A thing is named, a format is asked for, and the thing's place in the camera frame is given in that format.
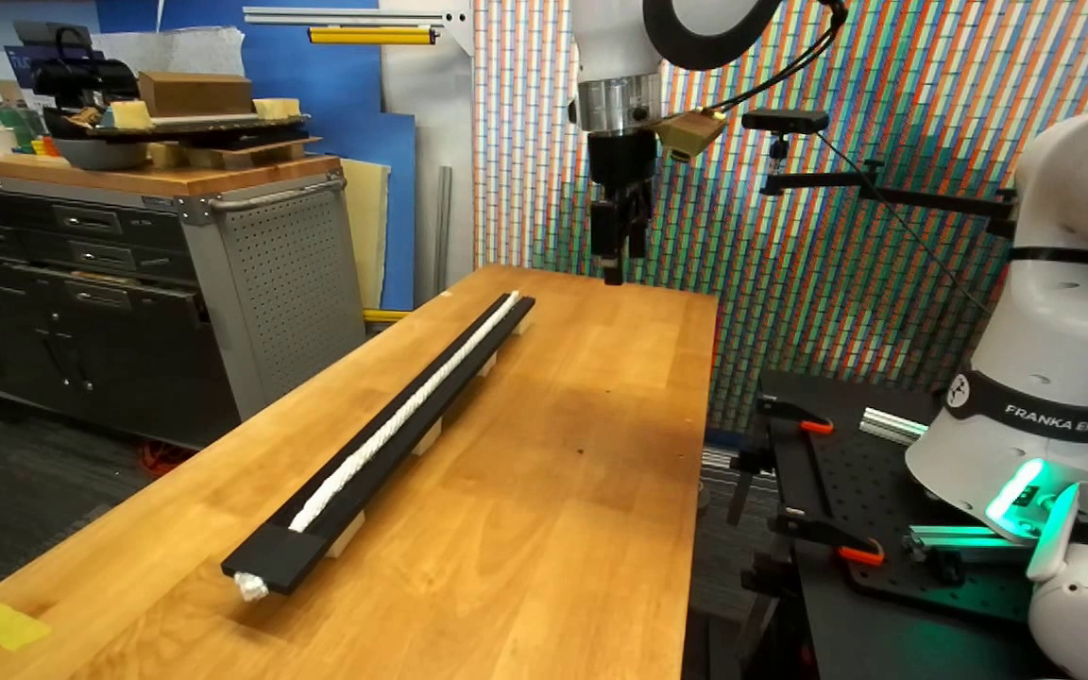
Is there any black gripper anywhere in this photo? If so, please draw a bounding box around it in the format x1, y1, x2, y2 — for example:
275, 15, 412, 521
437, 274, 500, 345
585, 127, 663, 288

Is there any white braided rope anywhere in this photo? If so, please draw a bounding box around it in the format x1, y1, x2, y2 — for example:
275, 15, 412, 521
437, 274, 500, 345
289, 288, 524, 535

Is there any small green object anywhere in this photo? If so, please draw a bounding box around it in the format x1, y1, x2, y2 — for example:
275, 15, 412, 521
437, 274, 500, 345
0, 103, 46, 160

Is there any white panel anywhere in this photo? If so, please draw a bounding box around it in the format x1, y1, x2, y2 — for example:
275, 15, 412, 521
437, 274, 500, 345
373, 24, 480, 304

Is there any beige panel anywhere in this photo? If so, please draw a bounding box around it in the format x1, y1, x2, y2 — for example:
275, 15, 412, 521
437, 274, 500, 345
337, 153, 393, 313

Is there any yellow spirit level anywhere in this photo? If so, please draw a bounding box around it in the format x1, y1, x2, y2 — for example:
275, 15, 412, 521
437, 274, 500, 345
308, 24, 437, 49

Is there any blue board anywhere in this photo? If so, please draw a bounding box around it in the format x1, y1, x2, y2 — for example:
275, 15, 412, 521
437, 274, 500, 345
95, 0, 423, 313

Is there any silver aluminium extrusion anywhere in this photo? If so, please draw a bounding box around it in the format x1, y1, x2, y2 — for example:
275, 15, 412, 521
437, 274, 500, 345
858, 403, 932, 447

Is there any white bar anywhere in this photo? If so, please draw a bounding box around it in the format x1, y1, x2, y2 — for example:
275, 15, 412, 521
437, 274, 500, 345
240, 5, 475, 31

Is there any grey metal tool cabinet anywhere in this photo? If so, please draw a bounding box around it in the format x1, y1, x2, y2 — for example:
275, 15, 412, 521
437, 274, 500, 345
0, 166, 369, 454

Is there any yellow foam block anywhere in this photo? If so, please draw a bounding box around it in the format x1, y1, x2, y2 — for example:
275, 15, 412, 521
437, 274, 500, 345
105, 93, 156, 136
251, 93, 311, 127

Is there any small wooden pallet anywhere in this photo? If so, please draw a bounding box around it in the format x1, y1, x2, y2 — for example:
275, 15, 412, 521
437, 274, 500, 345
141, 131, 319, 172

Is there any black breadboard table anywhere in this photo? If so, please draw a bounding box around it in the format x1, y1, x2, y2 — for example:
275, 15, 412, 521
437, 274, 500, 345
751, 367, 1076, 680

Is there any flat black tray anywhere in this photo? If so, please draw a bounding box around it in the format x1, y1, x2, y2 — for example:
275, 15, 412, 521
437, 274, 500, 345
46, 110, 321, 143

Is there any brown cardboard box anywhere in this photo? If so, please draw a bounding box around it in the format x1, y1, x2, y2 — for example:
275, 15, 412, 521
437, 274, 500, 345
136, 68, 256, 119

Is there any green lit aluminium extrusion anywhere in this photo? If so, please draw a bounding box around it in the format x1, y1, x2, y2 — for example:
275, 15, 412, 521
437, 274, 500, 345
904, 516, 1027, 555

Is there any white plastic sheet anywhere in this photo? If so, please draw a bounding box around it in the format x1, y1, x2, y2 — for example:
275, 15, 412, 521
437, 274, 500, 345
87, 24, 251, 84

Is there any wooden cabinet worktop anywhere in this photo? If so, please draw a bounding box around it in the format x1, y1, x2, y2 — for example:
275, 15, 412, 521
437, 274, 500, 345
0, 148, 347, 205

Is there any black machine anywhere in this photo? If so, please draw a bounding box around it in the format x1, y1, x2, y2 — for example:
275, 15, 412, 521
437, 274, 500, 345
3, 20, 143, 113

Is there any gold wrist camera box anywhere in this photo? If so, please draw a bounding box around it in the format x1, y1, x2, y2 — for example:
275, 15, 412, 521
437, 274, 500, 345
649, 105, 740, 162

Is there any black external camera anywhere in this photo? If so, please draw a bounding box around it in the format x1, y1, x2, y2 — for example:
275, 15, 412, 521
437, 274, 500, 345
740, 105, 833, 136

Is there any orange handled black clamp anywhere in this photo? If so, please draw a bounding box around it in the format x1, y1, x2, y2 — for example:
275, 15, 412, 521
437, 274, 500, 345
779, 503, 892, 573
751, 387, 840, 447

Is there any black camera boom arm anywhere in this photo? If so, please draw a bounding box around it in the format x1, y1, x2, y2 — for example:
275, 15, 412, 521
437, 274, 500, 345
755, 127, 1027, 243

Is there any long black rail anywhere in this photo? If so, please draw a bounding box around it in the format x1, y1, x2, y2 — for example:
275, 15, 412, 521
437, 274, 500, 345
219, 288, 542, 608

